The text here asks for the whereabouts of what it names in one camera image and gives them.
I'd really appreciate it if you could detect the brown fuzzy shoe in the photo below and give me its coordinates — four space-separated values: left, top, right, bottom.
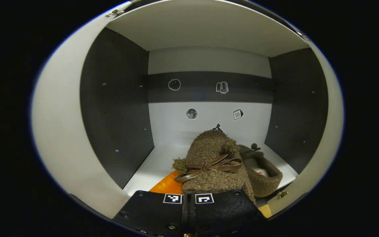
172 129 256 203
239 143 284 198

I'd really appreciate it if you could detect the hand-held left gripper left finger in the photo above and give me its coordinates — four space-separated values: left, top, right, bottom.
112 170 190 236

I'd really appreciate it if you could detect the white shoe cabinet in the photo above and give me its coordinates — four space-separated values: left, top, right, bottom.
31 0 345 220

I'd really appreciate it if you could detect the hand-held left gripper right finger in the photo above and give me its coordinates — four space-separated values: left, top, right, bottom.
189 190 273 236

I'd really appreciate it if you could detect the white cabinet door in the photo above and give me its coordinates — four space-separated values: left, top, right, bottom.
268 31 345 217
31 2 131 220

